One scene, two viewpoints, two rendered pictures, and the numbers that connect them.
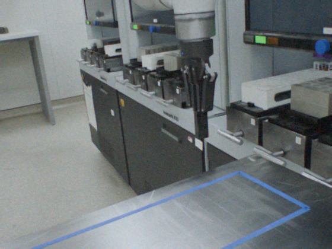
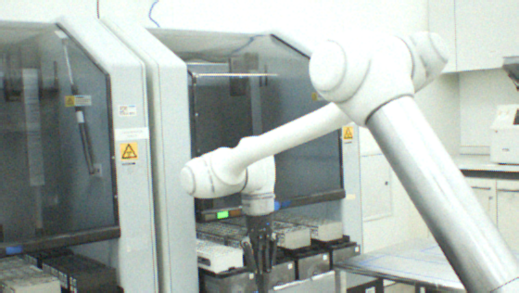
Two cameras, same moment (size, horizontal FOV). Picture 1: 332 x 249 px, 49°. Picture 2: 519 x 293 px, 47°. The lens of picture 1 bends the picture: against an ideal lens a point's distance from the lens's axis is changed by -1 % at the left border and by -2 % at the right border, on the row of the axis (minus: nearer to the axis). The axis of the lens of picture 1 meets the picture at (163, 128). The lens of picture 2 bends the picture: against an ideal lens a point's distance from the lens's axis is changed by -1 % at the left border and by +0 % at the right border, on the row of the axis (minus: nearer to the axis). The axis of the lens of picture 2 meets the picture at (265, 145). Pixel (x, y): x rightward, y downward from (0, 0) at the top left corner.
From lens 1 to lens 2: 198 cm
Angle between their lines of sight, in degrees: 103
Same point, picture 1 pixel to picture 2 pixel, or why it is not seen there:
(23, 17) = not seen: outside the picture
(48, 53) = not seen: outside the picture
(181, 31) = (271, 205)
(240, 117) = (237, 280)
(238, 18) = (182, 204)
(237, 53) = (180, 237)
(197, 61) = (267, 228)
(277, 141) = (274, 277)
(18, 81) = not seen: outside the picture
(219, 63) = (152, 257)
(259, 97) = (237, 259)
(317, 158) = (303, 269)
